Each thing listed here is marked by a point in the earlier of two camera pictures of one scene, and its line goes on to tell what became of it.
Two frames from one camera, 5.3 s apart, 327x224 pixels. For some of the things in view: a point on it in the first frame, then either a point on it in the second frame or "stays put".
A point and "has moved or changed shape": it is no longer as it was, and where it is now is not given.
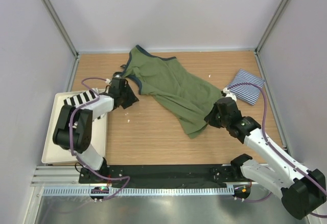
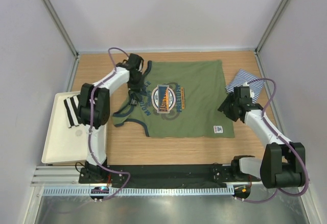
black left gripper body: [121, 95] -> [136, 84]
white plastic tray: [52, 153] stays put
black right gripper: [210, 118] -> [225, 106]
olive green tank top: [186, 95] has moved or changed shape
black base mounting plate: [162, 175] stays put
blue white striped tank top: [248, 93] stays put
